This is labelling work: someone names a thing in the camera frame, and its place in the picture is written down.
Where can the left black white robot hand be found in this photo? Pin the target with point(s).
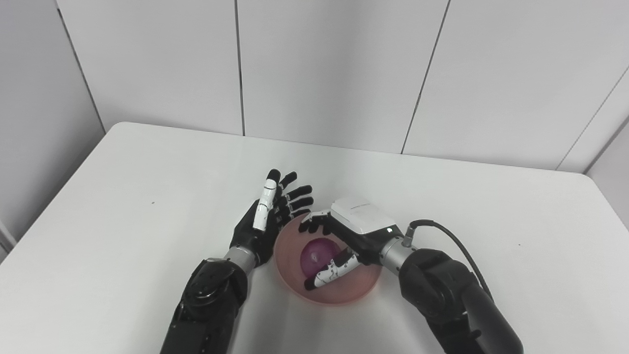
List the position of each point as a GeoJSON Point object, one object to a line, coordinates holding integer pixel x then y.
{"type": "Point", "coordinates": [255, 236]}

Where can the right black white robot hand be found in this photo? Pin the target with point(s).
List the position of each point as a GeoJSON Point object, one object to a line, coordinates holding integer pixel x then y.
{"type": "Point", "coordinates": [363, 221]}

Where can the purple red onion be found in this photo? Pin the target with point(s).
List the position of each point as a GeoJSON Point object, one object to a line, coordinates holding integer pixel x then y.
{"type": "Point", "coordinates": [317, 255]}

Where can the pink round plate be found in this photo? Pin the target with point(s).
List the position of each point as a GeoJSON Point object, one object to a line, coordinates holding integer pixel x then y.
{"type": "Point", "coordinates": [354, 290]}

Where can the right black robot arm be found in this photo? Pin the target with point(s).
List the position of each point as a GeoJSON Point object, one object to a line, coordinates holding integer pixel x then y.
{"type": "Point", "coordinates": [447, 300]}

